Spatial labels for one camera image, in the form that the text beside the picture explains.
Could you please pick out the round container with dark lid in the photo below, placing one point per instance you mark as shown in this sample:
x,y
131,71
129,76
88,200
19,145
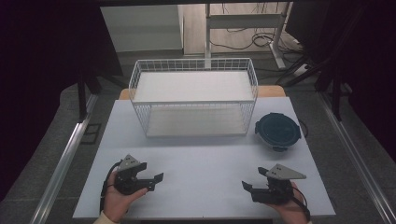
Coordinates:
x,y
278,130

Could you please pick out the wooden table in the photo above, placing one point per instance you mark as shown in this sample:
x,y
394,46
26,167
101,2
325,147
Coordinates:
x,y
271,91

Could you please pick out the white power strip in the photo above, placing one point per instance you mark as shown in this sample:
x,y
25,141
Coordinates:
x,y
301,69

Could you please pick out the white metal desk frame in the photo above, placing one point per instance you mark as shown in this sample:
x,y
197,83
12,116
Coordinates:
x,y
244,21

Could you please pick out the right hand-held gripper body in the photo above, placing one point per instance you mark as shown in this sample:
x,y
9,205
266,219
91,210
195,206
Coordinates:
x,y
277,188

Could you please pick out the person's left hand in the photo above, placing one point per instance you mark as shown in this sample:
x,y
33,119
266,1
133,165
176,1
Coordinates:
x,y
120,200

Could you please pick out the aluminium rail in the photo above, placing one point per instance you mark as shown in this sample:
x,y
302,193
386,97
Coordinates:
x,y
63,161
358,158

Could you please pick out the white cabinet panel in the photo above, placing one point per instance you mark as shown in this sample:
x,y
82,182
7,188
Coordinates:
x,y
141,28

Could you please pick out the black metal stand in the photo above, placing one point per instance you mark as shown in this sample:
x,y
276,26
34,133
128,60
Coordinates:
x,y
334,90
83,93

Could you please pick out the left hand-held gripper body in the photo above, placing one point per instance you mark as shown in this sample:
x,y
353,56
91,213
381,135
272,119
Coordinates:
x,y
127,182

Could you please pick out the black floor bracket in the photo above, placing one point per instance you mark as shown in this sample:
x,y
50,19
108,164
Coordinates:
x,y
91,133

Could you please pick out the person's right hand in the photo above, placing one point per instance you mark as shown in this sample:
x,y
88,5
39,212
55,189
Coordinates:
x,y
291,210

